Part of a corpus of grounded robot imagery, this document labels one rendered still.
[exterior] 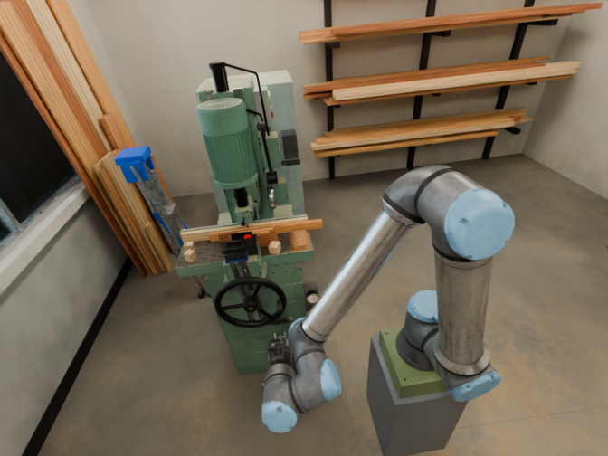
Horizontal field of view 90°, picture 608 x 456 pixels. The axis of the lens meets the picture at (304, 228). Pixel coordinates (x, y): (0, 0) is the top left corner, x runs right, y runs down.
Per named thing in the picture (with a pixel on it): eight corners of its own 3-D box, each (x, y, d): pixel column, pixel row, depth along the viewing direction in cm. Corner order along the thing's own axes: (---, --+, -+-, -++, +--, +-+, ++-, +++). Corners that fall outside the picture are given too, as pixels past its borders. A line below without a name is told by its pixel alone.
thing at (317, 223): (210, 242, 144) (208, 235, 142) (211, 239, 146) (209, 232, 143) (322, 227, 146) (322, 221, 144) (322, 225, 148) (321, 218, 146)
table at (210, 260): (173, 294, 127) (168, 284, 123) (188, 248, 152) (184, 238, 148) (318, 275, 129) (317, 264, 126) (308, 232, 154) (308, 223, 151)
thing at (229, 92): (215, 112, 122) (204, 64, 112) (218, 107, 128) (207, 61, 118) (235, 110, 122) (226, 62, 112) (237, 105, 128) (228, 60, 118)
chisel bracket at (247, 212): (238, 228, 137) (234, 213, 132) (240, 212, 148) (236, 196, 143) (254, 226, 137) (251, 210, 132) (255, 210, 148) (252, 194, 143)
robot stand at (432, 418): (418, 386, 170) (435, 325, 138) (444, 449, 146) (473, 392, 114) (365, 394, 169) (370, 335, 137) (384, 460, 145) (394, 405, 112)
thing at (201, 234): (183, 242, 145) (180, 234, 142) (184, 240, 147) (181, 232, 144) (308, 227, 148) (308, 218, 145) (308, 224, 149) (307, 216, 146)
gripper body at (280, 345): (289, 335, 104) (289, 358, 92) (292, 356, 106) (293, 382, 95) (267, 337, 104) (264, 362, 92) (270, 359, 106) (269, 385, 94)
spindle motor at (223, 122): (213, 193, 121) (190, 112, 103) (219, 174, 135) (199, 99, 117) (258, 187, 122) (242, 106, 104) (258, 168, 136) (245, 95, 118)
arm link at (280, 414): (306, 426, 78) (272, 442, 79) (303, 388, 90) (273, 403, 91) (288, 400, 75) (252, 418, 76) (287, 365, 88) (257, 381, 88)
